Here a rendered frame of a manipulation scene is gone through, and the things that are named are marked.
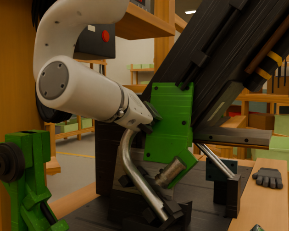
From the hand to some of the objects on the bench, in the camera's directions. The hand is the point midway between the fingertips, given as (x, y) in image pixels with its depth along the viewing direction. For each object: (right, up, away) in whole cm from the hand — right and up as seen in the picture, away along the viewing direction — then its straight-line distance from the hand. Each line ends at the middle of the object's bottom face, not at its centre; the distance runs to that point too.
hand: (145, 116), depth 68 cm
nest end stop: (+6, -27, -6) cm, 29 cm away
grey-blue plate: (+24, -27, +16) cm, 40 cm away
